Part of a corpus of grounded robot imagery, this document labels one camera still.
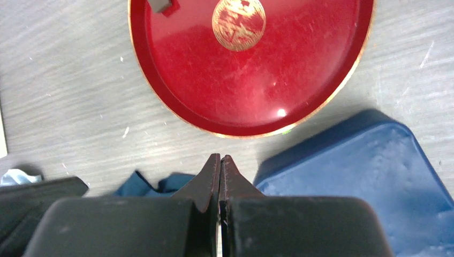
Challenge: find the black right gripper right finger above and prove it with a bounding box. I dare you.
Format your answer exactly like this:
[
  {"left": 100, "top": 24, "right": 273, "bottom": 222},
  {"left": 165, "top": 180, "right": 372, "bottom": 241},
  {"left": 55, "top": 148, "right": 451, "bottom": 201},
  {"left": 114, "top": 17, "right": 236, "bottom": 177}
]
[{"left": 219, "top": 155, "right": 393, "bottom": 256}]

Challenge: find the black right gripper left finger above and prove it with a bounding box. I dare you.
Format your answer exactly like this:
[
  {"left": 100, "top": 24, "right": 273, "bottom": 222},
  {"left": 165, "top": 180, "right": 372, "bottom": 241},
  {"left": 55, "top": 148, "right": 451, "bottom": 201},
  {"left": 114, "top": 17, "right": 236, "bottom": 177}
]
[{"left": 25, "top": 154, "right": 221, "bottom": 256}]

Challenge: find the blue tin lid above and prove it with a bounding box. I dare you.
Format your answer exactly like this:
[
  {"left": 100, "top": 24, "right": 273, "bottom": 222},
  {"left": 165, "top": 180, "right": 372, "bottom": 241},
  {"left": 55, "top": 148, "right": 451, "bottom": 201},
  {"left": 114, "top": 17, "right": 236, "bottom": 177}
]
[{"left": 253, "top": 109, "right": 453, "bottom": 256}]

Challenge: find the red round tray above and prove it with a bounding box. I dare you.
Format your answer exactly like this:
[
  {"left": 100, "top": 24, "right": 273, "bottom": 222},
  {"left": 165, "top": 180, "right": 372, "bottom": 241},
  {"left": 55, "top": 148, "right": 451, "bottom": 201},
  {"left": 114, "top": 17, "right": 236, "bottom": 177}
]
[{"left": 128, "top": 1, "right": 376, "bottom": 138}]

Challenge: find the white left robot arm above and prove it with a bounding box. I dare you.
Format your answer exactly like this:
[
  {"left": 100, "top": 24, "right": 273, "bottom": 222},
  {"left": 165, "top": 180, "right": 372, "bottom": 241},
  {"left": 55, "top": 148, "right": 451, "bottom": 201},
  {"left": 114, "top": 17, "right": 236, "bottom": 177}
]
[{"left": 1, "top": 177, "right": 88, "bottom": 256}]

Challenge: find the dark blue cloth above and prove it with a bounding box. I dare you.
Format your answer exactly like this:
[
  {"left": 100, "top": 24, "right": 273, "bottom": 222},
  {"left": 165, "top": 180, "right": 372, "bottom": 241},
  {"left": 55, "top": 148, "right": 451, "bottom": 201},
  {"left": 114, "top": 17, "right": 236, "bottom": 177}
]
[{"left": 113, "top": 170, "right": 196, "bottom": 198}]

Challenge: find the light blue cloth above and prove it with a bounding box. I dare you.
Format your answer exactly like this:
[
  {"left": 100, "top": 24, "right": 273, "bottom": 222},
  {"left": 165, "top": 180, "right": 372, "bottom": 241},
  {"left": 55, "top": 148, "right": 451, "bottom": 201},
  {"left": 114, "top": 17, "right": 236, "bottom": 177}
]
[{"left": 1, "top": 169, "right": 43, "bottom": 187}]

